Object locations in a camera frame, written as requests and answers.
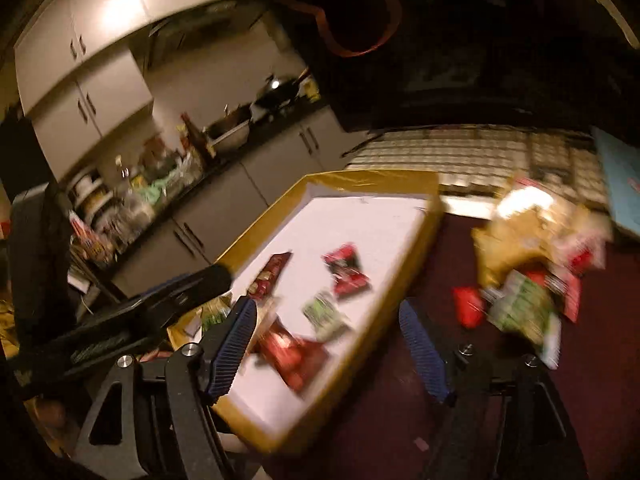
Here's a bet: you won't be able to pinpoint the large red snack packet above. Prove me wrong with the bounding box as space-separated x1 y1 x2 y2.
255 321 331 395

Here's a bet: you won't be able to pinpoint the black bag with orange strap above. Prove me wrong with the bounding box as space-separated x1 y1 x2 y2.
245 0 501 132

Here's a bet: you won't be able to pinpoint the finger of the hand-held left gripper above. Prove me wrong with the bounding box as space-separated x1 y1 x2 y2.
75 264 235 337

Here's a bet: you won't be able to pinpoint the black wok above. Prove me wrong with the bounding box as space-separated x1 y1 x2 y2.
254 73 310 112

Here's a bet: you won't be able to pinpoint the checkered cloth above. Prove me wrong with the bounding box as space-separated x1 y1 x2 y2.
342 125 614 207

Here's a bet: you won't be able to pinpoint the yellow green snack packet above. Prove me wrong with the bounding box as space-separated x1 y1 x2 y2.
199 296 233 333

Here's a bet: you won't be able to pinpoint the white wall cabinets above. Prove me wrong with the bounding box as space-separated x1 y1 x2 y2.
14 0 257 173

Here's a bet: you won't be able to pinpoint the blue flat box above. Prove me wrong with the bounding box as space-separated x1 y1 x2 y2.
591 127 640 235

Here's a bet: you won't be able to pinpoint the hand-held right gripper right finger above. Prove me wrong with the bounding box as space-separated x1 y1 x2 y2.
399 297 589 480

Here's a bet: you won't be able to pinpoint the metal basin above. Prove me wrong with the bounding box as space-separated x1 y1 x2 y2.
204 105 254 157

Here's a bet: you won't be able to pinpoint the grey base cabinets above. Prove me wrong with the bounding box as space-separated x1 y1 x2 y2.
112 105 373 301

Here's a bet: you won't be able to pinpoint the pile of mixed snack packets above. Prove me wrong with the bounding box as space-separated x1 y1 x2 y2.
452 175 617 372

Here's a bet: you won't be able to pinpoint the gold box with white inside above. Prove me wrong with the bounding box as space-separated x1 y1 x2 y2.
167 170 444 456

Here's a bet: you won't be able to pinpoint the clutter of kitchen goods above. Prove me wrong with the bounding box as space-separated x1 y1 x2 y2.
67 135 207 267

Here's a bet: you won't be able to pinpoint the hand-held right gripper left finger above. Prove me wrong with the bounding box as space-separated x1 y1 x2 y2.
72 296 259 480

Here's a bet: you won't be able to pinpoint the long dark red snack packet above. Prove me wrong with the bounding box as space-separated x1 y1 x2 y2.
246 252 293 302

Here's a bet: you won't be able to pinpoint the dark glass bottle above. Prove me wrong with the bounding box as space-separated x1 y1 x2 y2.
180 112 207 162

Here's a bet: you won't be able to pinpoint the red and black snack packet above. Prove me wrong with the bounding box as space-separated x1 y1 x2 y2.
322 243 372 301

